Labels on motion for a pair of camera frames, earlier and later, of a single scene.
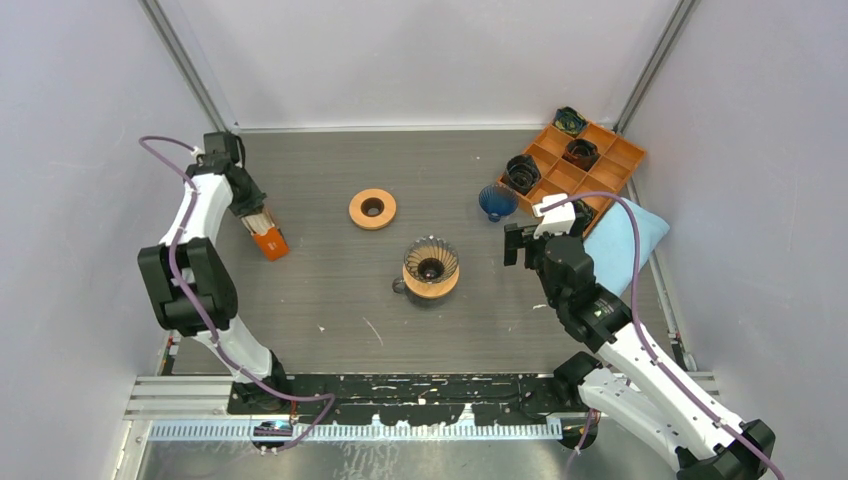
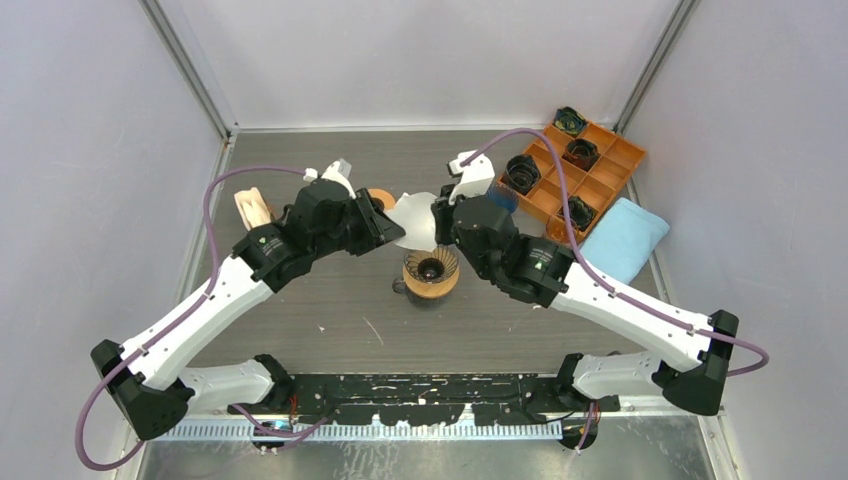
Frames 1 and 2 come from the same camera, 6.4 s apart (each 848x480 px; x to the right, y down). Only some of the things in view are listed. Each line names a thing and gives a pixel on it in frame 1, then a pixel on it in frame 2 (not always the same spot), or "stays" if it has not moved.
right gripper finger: x=511 y=234 to x=444 y=217
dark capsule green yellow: x=570 y=120 stays
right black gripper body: x=534 y=247 to x=483 y=269
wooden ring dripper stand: x=431 y=290 stays
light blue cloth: x=611 y=243 stays
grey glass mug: x=398 y=288 stays
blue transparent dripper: x=498 y=200 stays
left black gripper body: x=248 y=198 to x=330 y=243
